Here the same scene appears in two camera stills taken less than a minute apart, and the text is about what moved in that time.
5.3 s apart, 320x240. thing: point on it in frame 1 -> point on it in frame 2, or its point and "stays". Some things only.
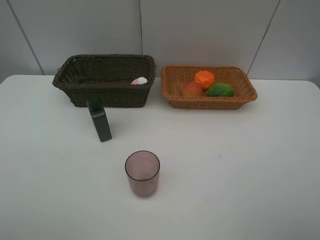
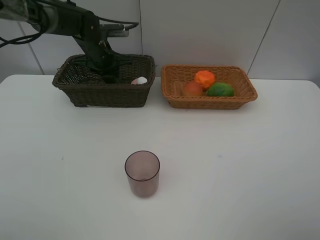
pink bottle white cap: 141,80 stays
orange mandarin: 205,78 stays
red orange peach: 193,89 stays
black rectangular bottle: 99,117 -> 110,78
